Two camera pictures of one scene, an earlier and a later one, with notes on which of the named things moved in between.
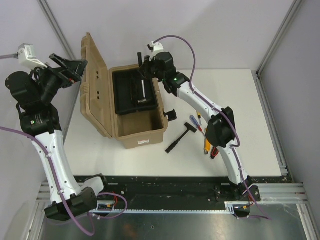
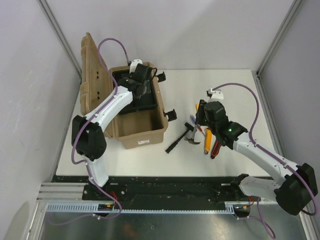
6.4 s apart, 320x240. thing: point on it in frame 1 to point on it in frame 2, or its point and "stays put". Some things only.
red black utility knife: [214, 152] stays put
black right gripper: [147, 64] to [199, 114]
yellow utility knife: [207, 146] stays put
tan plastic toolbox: [139, 130] stays put
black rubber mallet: [190, 127] stays put
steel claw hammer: [140, 60] to [191, 140]
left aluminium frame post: [45, 7] stays put
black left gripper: [78, 66] to [147, 89]
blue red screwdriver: [196, 124] stays put
